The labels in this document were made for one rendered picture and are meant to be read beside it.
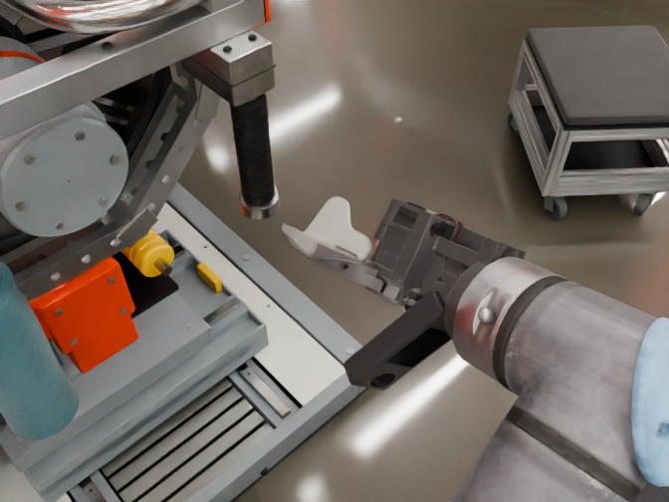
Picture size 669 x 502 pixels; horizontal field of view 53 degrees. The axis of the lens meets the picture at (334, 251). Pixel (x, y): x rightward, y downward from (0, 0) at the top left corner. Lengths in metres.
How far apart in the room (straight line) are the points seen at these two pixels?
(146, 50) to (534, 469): 0.43
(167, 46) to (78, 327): 0.52
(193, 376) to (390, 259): 0.81
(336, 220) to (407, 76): 1.74
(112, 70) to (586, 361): 0.42
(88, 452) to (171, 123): 0.62
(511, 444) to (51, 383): 0.60
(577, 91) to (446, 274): 1.23
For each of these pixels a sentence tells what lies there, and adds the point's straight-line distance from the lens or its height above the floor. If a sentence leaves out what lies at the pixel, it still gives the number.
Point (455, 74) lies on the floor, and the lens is 2.35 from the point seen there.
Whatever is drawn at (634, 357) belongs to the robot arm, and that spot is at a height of 0.95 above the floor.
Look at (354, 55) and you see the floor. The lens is 2.42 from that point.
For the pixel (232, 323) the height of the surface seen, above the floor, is 0.16.
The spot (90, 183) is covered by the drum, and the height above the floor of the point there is 0.84.
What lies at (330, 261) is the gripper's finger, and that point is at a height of 0.84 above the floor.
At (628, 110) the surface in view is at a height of 0.34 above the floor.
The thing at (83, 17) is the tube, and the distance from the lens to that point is 0.60.
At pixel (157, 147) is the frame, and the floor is 0.68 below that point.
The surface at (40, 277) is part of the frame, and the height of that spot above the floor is 0.61.
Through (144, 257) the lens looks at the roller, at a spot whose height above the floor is 0.53.
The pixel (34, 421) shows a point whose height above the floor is 0.53.
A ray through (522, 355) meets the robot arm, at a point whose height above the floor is 0.90.
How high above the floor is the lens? 1.28
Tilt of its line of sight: 48 degrees down
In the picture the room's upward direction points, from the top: straight up
